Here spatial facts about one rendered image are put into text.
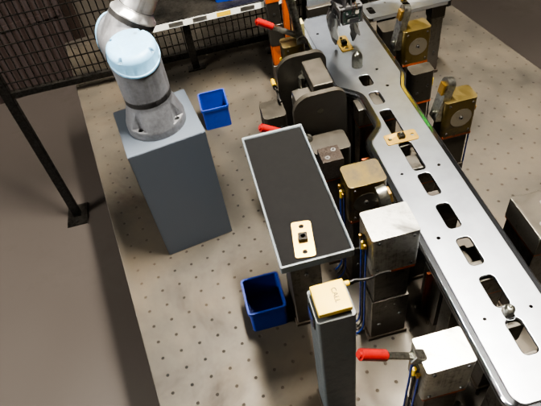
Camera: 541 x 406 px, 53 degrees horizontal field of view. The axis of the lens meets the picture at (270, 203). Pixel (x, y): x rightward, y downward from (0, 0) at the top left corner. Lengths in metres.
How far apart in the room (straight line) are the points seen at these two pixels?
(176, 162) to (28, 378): 1.35
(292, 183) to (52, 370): 1.59
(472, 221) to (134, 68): 0.82
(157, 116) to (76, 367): 1.33
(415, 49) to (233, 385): 1.12
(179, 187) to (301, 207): 0.48
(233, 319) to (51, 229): 1.60
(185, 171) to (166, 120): 0.15
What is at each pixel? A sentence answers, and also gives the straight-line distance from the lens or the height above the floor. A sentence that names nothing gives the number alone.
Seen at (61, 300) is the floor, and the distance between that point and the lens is 2.60.
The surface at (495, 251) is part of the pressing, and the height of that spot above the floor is 1.00.
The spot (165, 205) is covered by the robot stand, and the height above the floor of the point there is 0.91.
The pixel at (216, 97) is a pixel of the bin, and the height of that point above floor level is 0.76.
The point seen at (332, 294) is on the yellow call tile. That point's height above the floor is 1.16.
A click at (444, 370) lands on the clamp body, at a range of 1.00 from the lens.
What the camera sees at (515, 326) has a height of 0.99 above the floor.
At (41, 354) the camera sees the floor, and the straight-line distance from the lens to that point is 2.50.
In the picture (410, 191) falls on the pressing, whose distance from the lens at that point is 1.30.
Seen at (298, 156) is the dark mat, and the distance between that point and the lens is 1.15.
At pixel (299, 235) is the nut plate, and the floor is 1.17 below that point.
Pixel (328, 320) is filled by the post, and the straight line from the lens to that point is 0.93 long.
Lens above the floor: 1.96
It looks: 48 degrees down
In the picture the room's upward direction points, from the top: 10 degrees counter-clockwise
